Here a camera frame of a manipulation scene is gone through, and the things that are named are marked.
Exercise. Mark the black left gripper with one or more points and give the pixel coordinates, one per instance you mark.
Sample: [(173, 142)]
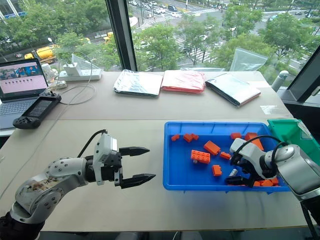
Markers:
[(111, 172)]

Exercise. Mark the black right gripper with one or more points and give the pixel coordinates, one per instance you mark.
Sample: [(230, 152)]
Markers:
[(251, 175)]

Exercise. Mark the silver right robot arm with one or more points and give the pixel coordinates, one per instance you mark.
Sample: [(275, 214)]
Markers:
[(297, 167)]

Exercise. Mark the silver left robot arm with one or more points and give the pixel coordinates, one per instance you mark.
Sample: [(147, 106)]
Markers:
[(62, 172)]

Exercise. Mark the blue plastic bin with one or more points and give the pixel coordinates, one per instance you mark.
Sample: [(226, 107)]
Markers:
[(185, 175)]

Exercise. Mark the green plastic bin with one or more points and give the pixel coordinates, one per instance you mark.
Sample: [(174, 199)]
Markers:
[(287, 132)]

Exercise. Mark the silver cylindrical battery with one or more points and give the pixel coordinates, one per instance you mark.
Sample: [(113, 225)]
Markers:
[(195, 162), (233, 172)]

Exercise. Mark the small orange toy brick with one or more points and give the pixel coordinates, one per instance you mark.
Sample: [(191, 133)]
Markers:
[(175, 137), (195, 136), (225, 155)]

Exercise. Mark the long orange toy brick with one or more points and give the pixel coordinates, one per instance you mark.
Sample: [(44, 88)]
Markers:
[(212, 147), (258, 145)]

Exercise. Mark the flat orange studded brick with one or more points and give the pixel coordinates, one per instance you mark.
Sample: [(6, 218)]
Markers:
[(200, 156)]

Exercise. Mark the silver folded plastic bag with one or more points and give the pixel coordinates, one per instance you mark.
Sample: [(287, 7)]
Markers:
[(137, 83)]

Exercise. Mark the grey folded plastic bag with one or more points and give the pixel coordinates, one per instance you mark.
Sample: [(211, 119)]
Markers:
[(232, 88)]

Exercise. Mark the black table leg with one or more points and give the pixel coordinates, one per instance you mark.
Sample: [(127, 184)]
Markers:
[(311, 220)]

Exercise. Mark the red folded plastic bag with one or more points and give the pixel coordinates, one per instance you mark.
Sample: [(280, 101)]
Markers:
[(182, 81)]

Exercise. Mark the white power strip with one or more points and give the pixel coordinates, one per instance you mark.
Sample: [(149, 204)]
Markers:
[(86, 74)]

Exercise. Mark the white power adapter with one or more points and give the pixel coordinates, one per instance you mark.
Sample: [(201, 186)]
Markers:
[(59, 84)]

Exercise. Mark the black handheld controller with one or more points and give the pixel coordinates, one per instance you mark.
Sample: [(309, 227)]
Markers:
[(37, 110)]

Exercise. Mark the white plug-in charger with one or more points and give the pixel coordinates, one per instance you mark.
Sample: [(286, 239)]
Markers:
[(71, 68)]

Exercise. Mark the white rounded object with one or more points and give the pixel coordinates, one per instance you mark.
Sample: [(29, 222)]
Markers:
[(48, 71)]

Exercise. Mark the black window pillar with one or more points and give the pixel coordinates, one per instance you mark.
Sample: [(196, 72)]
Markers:
[(121, 35)]

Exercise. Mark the grey open laptop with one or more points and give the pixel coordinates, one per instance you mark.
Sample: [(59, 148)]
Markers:
[(17, 82)]

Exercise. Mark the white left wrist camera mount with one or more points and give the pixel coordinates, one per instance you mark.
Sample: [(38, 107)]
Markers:
[(103, 147)]

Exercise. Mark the grey round post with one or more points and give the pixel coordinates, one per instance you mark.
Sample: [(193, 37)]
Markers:
[(280, 80)]

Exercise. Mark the black slanted window frame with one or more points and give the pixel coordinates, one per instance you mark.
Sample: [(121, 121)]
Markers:
[(305, 80)]

